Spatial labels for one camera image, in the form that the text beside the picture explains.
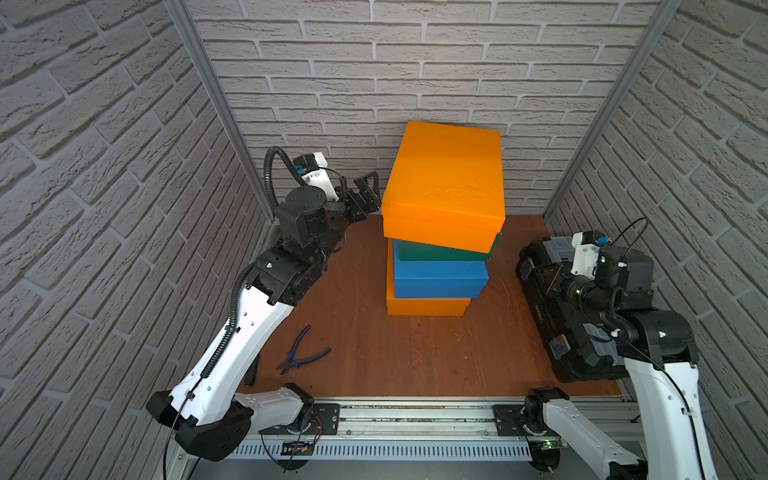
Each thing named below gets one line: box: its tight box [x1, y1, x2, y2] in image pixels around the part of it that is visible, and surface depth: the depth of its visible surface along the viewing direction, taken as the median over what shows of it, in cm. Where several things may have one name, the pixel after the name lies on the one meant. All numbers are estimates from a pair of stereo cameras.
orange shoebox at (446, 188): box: [382, 121, 506, 254], surface depth 63 cm
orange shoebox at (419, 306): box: [387, 239, 471, 317], surface depth 87 cm
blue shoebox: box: [394, 239, 489, 299], surface depth 77 cm
